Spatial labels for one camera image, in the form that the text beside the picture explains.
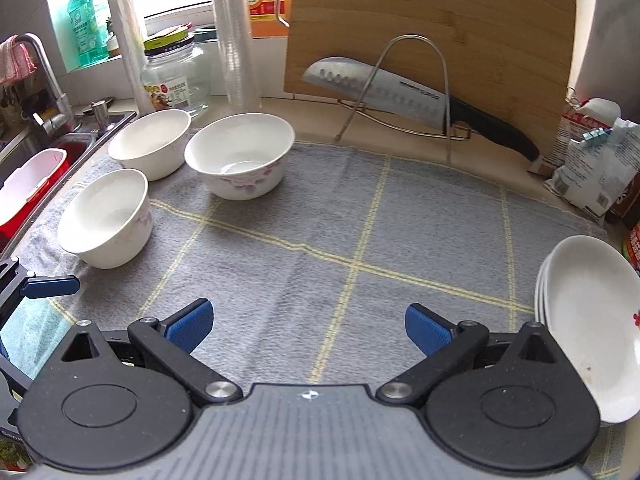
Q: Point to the white floral bowl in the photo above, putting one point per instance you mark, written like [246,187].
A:
[105,222]
[240,155]
[150,142]

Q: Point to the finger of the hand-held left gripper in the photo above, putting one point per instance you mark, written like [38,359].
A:
[12,377]
[50,286]

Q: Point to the green dish soap bottle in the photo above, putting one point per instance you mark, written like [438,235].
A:
[85,22]

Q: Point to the bamboo cutting board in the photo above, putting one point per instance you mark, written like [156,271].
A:
[450,10]

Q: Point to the grey checked cloth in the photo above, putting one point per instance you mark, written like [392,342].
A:
[350,220]

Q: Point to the red and white bag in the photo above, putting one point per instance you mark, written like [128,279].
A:
[572,122]

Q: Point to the glass jar with lid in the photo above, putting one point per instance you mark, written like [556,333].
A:
[172,80]

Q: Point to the white plastic bag with clip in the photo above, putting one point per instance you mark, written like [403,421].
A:
[595,180]

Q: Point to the red and white basin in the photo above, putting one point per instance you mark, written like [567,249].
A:
[30,185]

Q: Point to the metal faucet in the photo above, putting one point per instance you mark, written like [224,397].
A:
[47,80]

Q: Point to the stainless steel sink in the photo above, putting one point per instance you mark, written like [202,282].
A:
[75,137]

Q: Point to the dark soy sauce bottle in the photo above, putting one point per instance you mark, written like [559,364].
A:
[622,212]

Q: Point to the white floral plate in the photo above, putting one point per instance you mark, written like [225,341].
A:
[536,300]
[595,310]
[543,295]

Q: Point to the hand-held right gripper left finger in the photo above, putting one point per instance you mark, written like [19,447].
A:
[190,325]

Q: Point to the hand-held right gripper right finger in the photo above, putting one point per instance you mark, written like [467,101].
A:
[430,330]

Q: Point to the pink cloth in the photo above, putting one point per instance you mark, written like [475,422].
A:
[12,62]

